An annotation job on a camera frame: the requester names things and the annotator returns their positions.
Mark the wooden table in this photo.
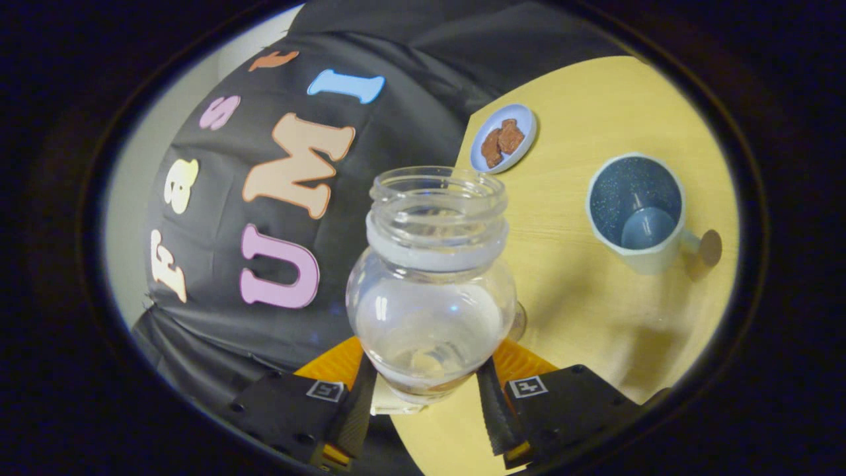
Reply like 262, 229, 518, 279
390, 56, 740, 476

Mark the clear plastic juice bottle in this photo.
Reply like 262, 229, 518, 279
346, 165, 518, 405

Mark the black backdrop cloth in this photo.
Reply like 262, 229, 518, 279
132, 0, 629, 474

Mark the brown meat piece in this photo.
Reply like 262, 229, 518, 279
497, 119, 525, 155
481, 129, 503, 169

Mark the white cup with blue inside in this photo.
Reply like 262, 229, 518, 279
586, 152, 711, 276

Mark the clear juice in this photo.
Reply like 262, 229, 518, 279
356, 294, 511, 397

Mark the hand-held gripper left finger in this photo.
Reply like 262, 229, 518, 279
228, 336, 379, 471

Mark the round brown coaster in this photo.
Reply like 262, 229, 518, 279
698, 229, 723, 268

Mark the light blue plate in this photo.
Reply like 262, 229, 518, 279
469, 104, 537, 175

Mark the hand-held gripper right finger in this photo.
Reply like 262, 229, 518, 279
476, 338, 643, 470

